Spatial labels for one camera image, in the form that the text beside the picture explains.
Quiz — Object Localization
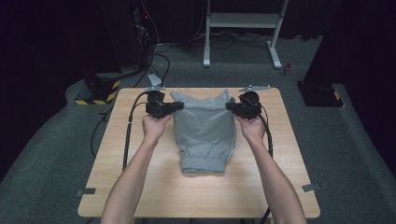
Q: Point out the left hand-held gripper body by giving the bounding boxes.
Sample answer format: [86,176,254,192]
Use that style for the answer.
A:
[144,74,173,120]

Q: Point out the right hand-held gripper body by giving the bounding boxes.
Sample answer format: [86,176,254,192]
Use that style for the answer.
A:
[237,84,272,121]

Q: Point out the grey shorts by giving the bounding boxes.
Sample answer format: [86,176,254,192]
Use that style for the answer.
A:
[169,88,237,175]

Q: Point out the person's left hand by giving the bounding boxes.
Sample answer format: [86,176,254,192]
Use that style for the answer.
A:
[141,113,173,142]

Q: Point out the person's right hand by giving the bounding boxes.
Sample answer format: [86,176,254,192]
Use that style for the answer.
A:
[234,113,266,143]

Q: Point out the black yellow striped stand base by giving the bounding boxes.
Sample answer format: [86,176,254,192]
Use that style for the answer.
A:
[74,72,122,106]
[296,79,346,108]

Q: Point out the white metal stand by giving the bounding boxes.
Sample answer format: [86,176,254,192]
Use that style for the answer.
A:
[202,0,290,70]

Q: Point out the grey tape piece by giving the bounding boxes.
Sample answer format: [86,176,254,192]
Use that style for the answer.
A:
[76,187,97,197]
[301,183,322,193]

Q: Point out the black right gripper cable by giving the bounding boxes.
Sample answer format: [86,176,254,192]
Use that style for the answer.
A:
[259,103,275,224]

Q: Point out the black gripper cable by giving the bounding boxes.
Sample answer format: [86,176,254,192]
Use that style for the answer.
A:
[121,91,149,172]
[259,103,275,224]

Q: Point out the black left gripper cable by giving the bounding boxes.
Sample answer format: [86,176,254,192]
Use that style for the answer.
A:
[121,91,149,172]

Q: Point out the black floor cable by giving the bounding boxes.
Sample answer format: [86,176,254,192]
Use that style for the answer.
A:
[90,106,114,159]

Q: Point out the dark equipment rack with cables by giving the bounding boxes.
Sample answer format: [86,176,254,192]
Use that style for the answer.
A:
[132,0,172,88]

